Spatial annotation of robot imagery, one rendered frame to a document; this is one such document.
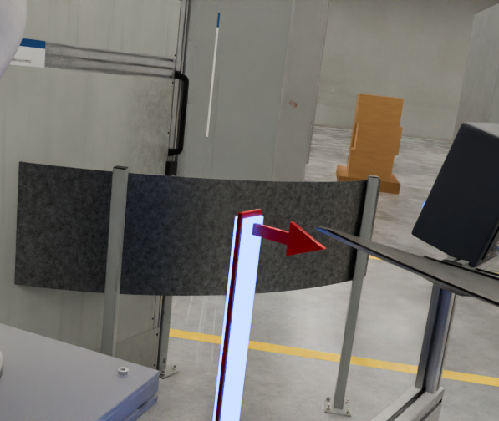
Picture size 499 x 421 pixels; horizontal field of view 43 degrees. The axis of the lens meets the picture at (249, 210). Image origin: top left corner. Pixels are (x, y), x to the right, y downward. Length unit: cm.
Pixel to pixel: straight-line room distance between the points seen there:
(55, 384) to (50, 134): 152
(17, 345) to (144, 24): 174
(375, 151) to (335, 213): 606
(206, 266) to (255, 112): 427
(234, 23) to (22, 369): 575
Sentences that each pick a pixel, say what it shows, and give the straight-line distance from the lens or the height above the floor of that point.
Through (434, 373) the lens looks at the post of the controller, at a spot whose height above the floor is 89.
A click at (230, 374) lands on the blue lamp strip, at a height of 107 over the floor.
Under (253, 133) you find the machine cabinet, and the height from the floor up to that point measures 74.
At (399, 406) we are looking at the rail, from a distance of 94.
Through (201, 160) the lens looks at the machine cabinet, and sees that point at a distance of 639.
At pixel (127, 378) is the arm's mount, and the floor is 97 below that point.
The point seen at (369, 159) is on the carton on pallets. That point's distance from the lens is 839.
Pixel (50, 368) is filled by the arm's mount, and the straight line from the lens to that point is 70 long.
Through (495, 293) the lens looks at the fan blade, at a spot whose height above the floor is 120.
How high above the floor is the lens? 128
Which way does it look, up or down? 12 degrees down
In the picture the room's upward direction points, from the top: 7 degrees clockwise
